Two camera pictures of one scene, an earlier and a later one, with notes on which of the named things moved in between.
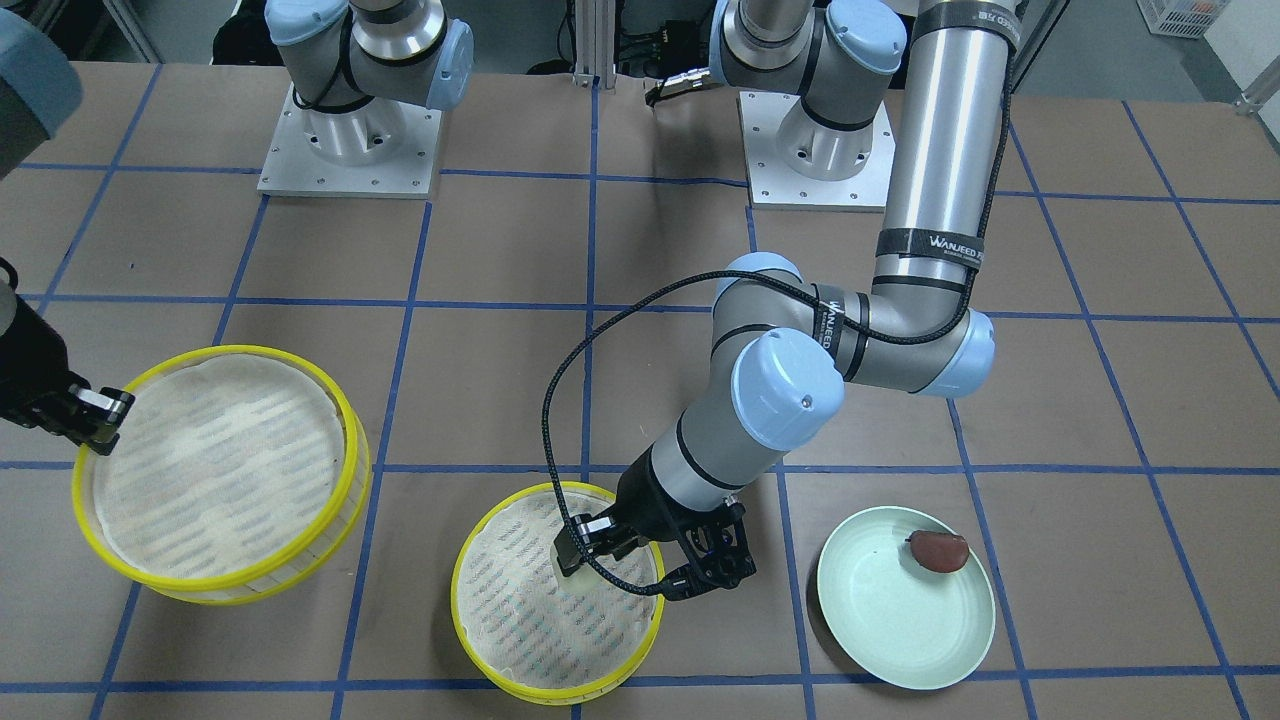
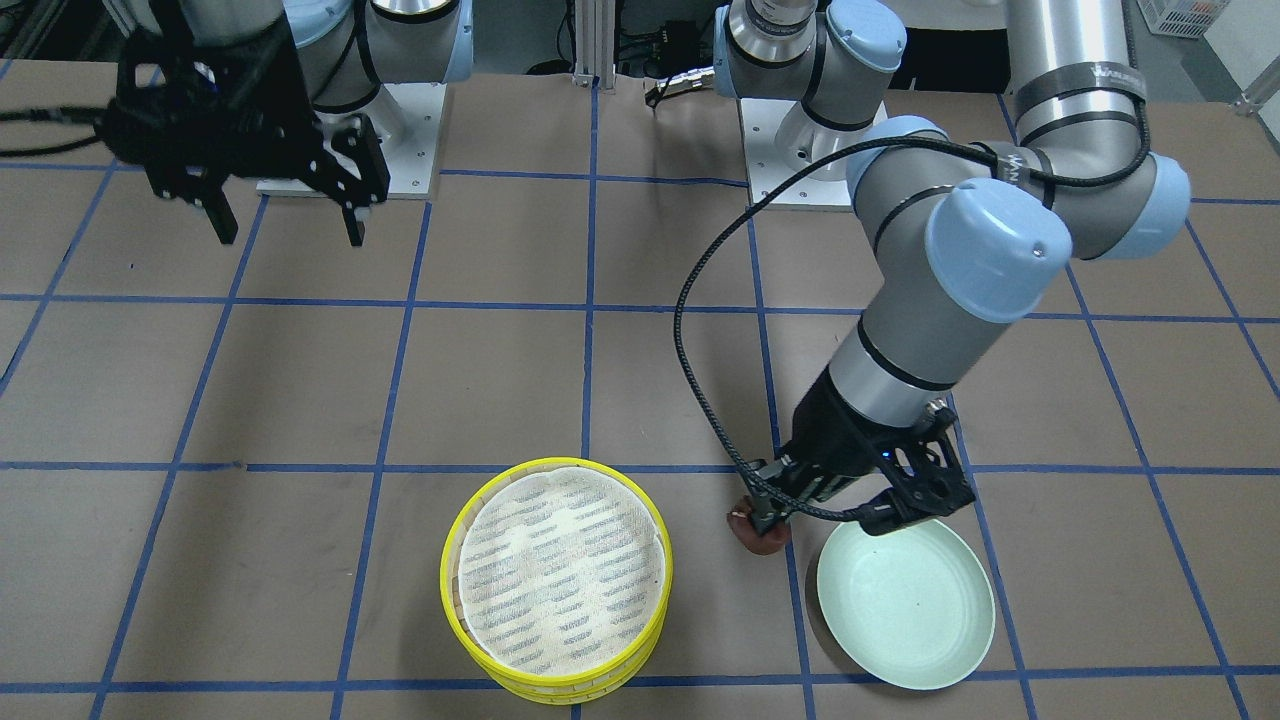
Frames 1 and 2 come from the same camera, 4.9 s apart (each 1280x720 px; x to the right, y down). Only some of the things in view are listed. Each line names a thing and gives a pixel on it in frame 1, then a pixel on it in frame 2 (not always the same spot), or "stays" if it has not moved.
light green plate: [913, 626] stays
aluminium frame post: [595, 27] stays
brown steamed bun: [939, 551] to [740, 523]
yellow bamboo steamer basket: [240, 475] to [556, 576]
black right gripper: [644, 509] to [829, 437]
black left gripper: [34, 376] to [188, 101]
